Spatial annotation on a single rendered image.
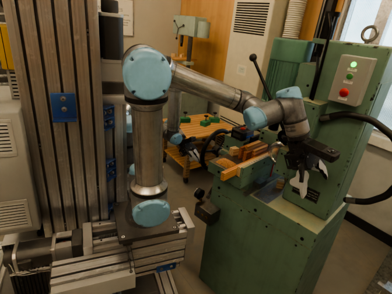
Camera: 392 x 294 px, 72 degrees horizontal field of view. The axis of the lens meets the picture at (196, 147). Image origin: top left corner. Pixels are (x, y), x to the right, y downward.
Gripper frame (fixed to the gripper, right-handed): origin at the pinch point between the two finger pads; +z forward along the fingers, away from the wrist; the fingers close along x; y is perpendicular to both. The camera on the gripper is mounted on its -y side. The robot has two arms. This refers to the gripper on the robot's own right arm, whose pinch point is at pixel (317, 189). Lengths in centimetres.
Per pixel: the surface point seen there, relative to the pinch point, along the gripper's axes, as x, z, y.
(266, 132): -28, -13, 41
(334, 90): -22.3, -28.5, -0.4
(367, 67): -24.6, -33.7, -11.2
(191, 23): -137, -119, 209
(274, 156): -18.1, -4.3, 30.9
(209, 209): 5, 19, 65
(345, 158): -24.7, -0.9, 2.1
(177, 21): -138, -133, 236
